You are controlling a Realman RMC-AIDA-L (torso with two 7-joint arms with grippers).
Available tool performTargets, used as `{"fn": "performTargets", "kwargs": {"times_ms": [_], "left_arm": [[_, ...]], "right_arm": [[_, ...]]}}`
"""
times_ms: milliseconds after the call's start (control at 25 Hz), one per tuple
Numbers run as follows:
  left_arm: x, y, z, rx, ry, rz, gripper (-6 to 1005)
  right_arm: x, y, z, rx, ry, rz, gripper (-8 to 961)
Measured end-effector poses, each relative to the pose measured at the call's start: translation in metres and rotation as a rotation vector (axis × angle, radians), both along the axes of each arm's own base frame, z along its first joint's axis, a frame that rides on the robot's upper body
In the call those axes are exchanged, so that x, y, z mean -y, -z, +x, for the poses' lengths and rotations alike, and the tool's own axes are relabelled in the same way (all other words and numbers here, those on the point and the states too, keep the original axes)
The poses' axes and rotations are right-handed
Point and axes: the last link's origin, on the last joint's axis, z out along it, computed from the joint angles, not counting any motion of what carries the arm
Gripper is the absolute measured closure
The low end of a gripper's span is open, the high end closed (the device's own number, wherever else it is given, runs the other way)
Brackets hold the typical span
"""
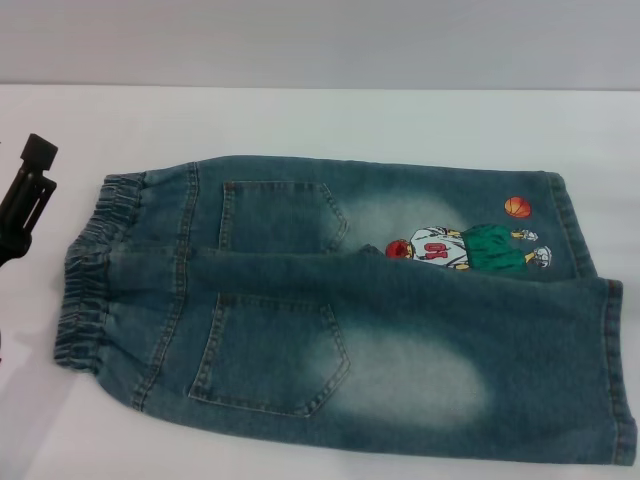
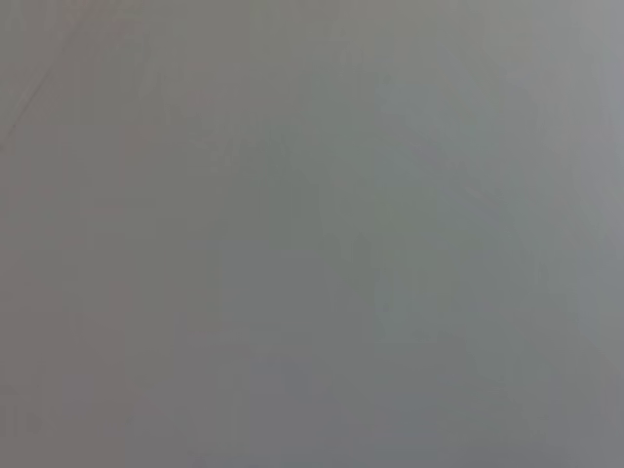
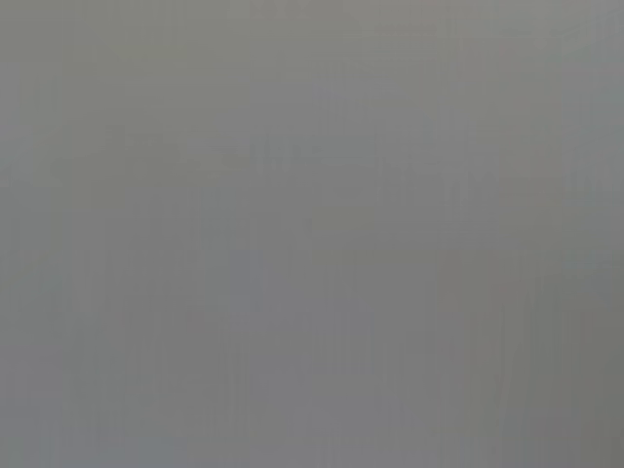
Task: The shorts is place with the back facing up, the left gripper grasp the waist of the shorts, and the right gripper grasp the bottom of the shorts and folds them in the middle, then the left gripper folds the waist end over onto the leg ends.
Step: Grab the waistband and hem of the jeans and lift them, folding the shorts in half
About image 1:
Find blue denim cartoon-print shorts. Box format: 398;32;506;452
52;152;626;480

